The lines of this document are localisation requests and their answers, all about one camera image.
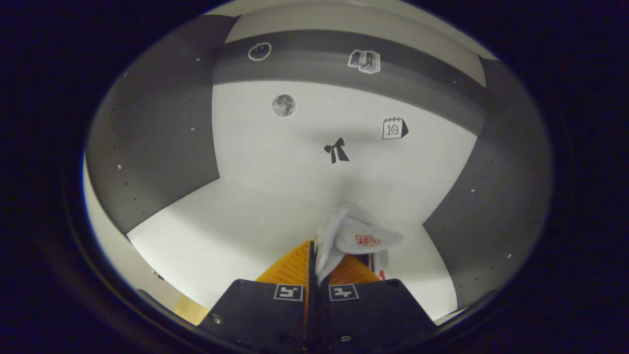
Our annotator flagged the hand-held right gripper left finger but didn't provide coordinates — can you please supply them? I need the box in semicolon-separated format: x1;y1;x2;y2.
197;239;315;347

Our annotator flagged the white canvas shoe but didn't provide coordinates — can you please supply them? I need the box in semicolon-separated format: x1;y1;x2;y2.
314;209;404;288

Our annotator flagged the white grey shoe cabinet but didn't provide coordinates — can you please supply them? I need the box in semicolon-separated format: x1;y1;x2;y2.
83;0;554;341

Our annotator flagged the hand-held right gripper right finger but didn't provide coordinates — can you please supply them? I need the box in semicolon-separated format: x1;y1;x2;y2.
316;253;438;346

